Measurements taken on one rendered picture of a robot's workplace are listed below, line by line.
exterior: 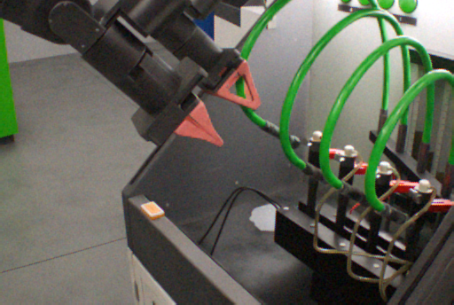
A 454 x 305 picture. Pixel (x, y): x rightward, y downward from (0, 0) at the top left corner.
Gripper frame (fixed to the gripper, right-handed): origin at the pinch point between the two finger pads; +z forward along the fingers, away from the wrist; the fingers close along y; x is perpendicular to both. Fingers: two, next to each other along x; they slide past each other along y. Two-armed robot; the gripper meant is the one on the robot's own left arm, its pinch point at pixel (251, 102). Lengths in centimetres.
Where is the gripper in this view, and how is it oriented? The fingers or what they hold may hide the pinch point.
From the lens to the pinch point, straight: 76.1
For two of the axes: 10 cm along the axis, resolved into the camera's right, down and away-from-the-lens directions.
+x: -6.3, 7.7, -1.0
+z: 6.9, 6.2, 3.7
